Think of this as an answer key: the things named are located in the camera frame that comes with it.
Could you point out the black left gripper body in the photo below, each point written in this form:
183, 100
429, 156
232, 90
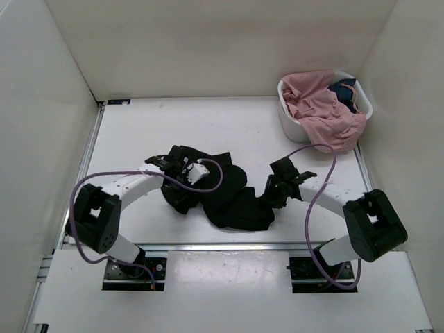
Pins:
182, 175

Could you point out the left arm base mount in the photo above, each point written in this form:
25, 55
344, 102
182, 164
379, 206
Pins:
119, 277

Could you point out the white laundry basket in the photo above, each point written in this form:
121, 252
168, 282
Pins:
292, 127

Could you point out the black trousers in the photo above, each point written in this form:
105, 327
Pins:
233, 205

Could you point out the pink trousers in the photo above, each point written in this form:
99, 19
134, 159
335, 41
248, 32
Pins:
321, 115

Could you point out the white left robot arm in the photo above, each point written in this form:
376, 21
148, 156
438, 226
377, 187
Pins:
96, 204

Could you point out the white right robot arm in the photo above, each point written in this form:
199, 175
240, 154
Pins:
373, 226

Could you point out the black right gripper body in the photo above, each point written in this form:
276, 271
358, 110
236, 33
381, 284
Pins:
279, 195

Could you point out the navy blue garment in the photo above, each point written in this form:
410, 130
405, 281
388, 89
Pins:
346, 93

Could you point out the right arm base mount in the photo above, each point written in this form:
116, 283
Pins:
307, 279

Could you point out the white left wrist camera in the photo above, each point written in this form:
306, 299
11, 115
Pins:
196, 172

